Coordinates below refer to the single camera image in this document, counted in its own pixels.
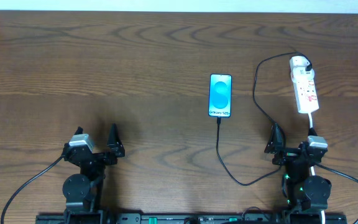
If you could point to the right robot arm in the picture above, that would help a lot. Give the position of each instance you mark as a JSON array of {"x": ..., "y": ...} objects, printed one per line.
[{"x": 306, "y": 192}]

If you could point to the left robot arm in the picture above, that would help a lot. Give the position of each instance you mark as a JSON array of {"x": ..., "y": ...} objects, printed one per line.
[{"x": 83, "y": 191}]

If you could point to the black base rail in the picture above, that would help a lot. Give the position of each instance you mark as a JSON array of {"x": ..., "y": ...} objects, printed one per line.
[{"x": 136, "y": 218}]

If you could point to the white USB charger adapter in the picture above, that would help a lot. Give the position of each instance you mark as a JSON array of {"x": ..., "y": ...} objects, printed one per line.
[{"x": 299, "y": 74}]

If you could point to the white power strip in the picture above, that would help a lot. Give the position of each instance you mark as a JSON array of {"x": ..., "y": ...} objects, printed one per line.
[{"x": 305, "y": 92}]

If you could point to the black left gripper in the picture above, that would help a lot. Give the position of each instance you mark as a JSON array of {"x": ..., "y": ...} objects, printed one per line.
[{"x": 96, "y": 157}]

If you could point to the blue Samsung Galaxy smartphone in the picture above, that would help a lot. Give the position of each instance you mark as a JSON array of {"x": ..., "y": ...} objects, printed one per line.
[{"x": 220, "y": 92}]

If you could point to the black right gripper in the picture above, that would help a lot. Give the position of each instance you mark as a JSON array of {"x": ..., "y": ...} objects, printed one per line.
[{"x": 294, "y": 156}]

